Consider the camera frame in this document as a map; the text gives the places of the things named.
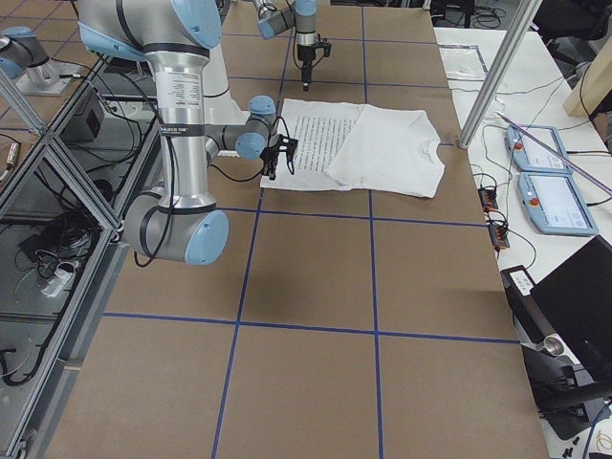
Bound third grey-blue robot arm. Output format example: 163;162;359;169
1;26;81;96

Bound metal rod reacher tool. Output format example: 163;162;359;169
495;111;612;197

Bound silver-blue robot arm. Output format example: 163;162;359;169
252;1;329;92
78;1;282;265

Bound black box white label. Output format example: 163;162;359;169
500;265;565;358

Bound upper blue teach pendant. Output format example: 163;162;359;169
506;124;573;175

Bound clear plastic sheet taped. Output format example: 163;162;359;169
439;44;489;81

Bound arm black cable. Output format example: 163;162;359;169
132;114;295;268

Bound white long-sleeve printed shirt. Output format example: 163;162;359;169
260;98;445;198

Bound lower blue teach pendant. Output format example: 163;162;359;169
517;172;599;236

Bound black monitor stand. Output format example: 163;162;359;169
521;346;611;440

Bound aluminium frame post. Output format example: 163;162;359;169
458;0;542;149

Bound orange-black electronics board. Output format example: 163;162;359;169
488;222;510;251
477;186;498;211

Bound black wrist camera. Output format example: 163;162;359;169
276;134;298;164
314;36;332;58

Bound black laptop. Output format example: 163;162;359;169
531;235;611;381

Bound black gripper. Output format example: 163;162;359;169
296;44;317;92
261;146;280;181

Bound blue teach pendant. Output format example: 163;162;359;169
506;124;573;175
517;172;599;236

